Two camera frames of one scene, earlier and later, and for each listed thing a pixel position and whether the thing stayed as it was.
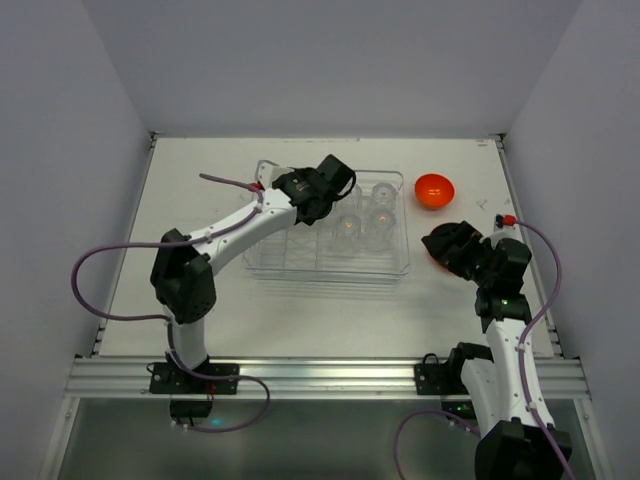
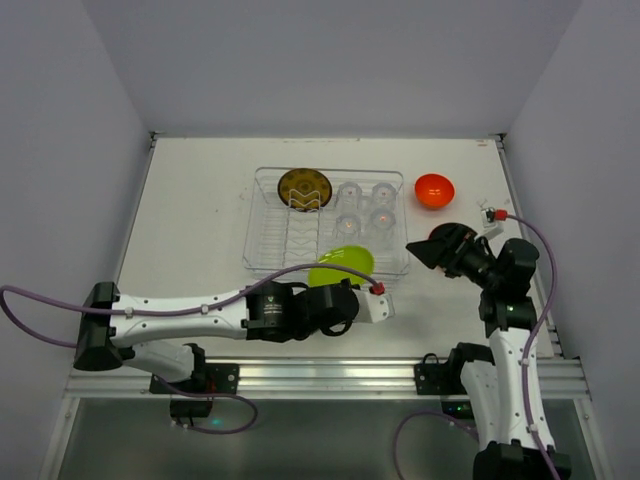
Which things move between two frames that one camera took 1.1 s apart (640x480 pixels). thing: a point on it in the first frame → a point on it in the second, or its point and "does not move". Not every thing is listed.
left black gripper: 315,207 → 347,295
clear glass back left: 354,200 does not move
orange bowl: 434,191 does not move
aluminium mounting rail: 308,379 does not move
